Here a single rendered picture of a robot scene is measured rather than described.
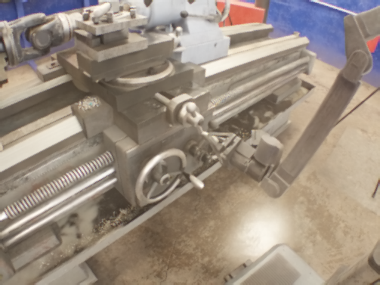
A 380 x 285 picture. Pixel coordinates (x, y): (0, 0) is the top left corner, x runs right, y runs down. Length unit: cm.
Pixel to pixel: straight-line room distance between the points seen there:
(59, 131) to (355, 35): 82
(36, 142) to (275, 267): 106
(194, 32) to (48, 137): 74
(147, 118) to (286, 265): 88
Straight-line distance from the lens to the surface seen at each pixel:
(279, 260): 123
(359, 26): 60
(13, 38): 86
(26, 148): 80
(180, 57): 111
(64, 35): 90
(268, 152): 67
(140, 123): 72
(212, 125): 87
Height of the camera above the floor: 130
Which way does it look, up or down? 40 degrees down
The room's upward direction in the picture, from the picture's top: 5 degrees clockwise
